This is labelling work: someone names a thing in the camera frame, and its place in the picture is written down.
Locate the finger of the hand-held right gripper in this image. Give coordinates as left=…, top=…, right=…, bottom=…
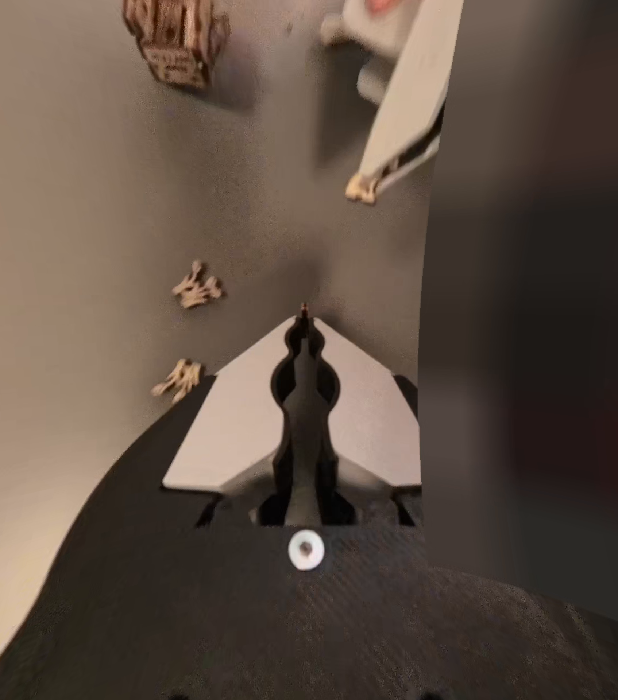
left=361, top=0, right=464, bottom=182
left=377, top=114, right=442, bottom=190

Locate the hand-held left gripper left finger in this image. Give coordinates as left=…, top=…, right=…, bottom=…
left=162, top=316, right=303, bottom=515

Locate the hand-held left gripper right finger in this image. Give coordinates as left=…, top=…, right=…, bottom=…
left=312, top=317, right=422, bottom=514

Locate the assembled wooden block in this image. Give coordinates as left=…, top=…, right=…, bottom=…
left=122, top=0, right=230, bottom=91

